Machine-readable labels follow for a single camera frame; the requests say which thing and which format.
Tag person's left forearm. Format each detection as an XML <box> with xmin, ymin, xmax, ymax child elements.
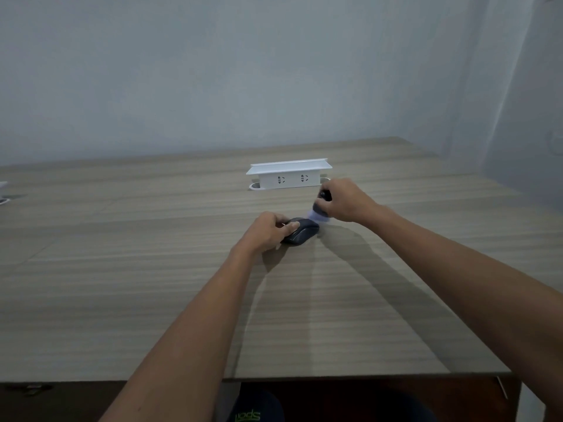
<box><xmin>99</xmin><ymin>246</ymin><xmax>257</xmax><ymax>422</ymax></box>

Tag person's right forearm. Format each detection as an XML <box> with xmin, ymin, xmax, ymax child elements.
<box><xmin>357</xmin><ymin>205</ymin><xmax>563</xmax><ymax>414</ymax></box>

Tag white pop-up desk power socket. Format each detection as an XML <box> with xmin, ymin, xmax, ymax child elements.
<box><xmin>246</xmin><ymin>158</ymin><xmax>332</xmax><ymax>191</ymax></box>

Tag small black cleaning brush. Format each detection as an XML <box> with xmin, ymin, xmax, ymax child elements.
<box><xmin>312</xmin><ymin>190</ymin><xmax>333</xmax><ymax>223</ymax></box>

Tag dark grey computer mouse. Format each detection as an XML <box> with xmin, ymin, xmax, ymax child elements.
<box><xmin>280</xmin><ymin>218</ymin><xmax>320</xmax><ymax>246</ymax></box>

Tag person's dark shorts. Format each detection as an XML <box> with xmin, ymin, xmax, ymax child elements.
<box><xmin>228</xmin><ymin>390</ymin><xmax>286</xmax><ymax>422</ymax></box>

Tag person's right hand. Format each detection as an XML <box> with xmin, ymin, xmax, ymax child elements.
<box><xmin>320</xmin><ymin>178</ymin><xmax>382</xmax><ymax>224</ymax></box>

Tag person's left hand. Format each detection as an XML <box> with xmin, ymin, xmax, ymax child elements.
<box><xmin>235</xmin><ymin>211</ymin><xmax>300</xmax><ymax>256</ymax></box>

